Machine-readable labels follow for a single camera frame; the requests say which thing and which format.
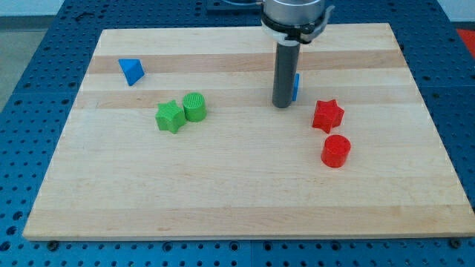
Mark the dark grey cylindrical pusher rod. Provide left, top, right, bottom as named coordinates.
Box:
left=272, top=44, right=300, bottom=108

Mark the blue cube block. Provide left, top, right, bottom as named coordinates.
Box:
left=292, top=73, right=300, bottom=102

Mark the red star block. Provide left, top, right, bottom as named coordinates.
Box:
left=312, top=99, right=344, bottom=134

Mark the green cylinder block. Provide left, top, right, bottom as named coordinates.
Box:
left=183, top=92, right=207, bottom=122

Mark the red cylinder block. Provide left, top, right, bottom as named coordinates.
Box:
left=321, top=135, right=351, bottom=168

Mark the green star block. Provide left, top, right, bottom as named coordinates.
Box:
left=155, top=100, right=186, bottom=134

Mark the light wooden board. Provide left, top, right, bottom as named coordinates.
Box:
left=23, top=23, right=474, bottom=241

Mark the blue triangular prism block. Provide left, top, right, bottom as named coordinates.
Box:
left=118, top=59, right=145, bottom=86

